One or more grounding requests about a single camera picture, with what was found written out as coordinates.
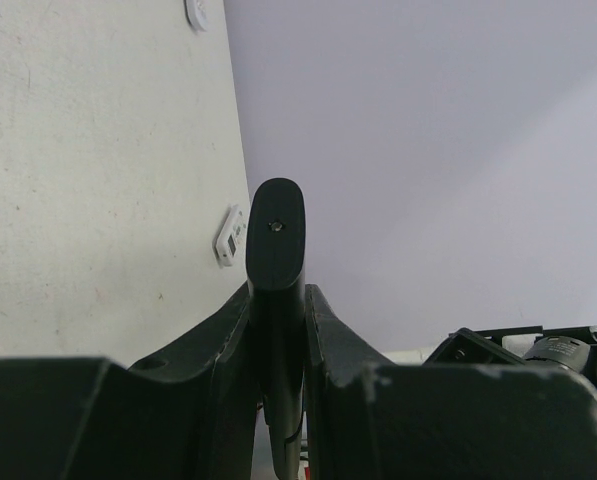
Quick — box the black remote control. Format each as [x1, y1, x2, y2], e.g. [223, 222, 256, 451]
[246, 178, 306, 479]

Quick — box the small white remote control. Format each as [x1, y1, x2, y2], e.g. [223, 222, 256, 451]
[214, 205, 247, 267]

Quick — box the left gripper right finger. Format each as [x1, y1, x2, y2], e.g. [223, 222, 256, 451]
[305, 285, 597, 479]

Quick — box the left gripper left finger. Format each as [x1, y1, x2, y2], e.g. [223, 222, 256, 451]
[0, 287, 258, 479]

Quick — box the white remote control far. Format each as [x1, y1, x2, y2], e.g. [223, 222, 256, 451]
[184, 0, 209, 32]

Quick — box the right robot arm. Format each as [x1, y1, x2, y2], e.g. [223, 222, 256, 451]
[425, 325, 597, 388]

